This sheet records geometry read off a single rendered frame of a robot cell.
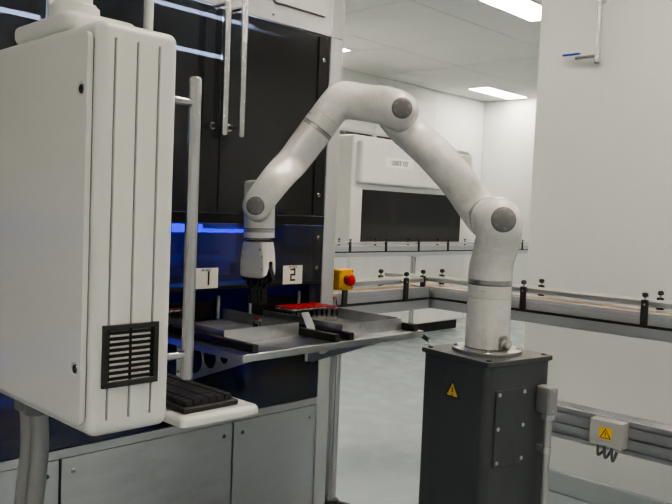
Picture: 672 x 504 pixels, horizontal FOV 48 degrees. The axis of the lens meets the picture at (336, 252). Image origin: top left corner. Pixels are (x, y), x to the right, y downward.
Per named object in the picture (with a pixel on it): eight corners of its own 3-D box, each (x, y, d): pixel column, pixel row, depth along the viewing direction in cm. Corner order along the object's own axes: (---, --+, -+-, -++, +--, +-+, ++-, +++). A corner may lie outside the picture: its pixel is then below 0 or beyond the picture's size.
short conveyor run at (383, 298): (313, 321, 266) (315, 276, 265) (283, 315, 276) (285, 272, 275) (431, 308, 315) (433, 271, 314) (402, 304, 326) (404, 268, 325)
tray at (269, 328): (150, 326, 217) (150, 314, 217) (223, 319, 235) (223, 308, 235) (223, 344, 193) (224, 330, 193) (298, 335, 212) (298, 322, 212)
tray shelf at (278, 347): (134, 334, 213) (135, 327, 213) (313, 316, 264) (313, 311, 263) (243, 362, 180) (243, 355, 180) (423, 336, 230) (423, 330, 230)
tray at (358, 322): (262, 321, 235) (262, 310, 235) (322, 315, 254) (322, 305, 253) (342, 337, 211) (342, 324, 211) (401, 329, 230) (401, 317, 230)
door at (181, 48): (63, 207, 189) (69, -34, 186) (215, 212, 223) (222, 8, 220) (65, 207, 189) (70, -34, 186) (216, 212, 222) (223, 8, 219)
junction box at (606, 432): (588, 442, 267) (589, 417, 266) (594, 440, 270) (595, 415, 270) (621, 451, 258) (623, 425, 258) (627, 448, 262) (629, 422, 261)
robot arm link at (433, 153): (495, 251, 204) (483, 248, 220) (529, 220, 204) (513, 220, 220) (369, 112, 201) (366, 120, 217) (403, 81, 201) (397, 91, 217)
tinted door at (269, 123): (216, 212, 223) (223, 9, 220) (320, 216, 254) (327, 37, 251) (217, 212, 223) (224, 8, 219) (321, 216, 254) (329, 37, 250)
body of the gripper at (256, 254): (236, 235, 208) (235, 276, 209) (260, 237, 201) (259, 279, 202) (257, 235, 214) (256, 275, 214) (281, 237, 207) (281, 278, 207)
